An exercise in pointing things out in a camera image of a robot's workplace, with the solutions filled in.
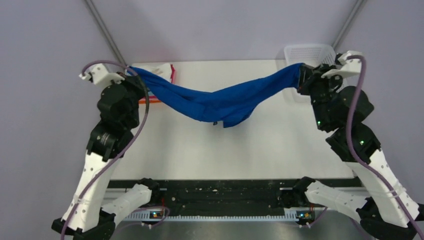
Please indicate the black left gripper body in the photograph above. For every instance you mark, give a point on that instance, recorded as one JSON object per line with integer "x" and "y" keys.
{"x": 136, "y": 91}

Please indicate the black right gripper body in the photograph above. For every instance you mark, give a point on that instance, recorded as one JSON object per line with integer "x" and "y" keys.
{"x": 321, "y": 90}

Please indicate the blue t shirt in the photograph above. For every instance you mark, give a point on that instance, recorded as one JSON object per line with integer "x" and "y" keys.
{"x": 231, "y": 105}

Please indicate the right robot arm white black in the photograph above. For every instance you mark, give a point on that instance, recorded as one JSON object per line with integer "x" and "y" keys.
{"x": 388, "y": 212}

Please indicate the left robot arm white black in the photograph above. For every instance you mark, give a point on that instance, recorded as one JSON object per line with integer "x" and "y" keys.
{"x": 88, "y": 217}

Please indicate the orange folded t shirt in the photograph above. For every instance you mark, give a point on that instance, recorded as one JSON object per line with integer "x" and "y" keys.
{"x": 151, "y": 101}

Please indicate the white plastic basket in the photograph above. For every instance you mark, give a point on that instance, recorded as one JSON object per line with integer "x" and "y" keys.
{"x": 311, "y": 54}

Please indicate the white striped folded t shirt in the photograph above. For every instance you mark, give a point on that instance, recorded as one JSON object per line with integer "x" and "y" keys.
{"x": 161, "y": 70}

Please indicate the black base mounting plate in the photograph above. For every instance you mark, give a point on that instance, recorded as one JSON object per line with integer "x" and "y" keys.
{"x": 228, "y": 198}

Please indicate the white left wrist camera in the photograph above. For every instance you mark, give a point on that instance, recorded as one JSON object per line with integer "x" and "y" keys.
{"x": 100, "y": 76}

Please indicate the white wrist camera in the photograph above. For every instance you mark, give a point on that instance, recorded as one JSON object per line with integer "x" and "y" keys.
{"x": 348, "y": 67}
{"x": 100, "y": 76}

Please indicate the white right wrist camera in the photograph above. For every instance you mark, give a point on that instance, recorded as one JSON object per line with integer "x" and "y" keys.
{"x": 348, "y": 67}

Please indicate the white slotted cable duct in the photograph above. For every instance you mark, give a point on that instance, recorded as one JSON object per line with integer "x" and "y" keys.
{"x": 147, "y": 216}

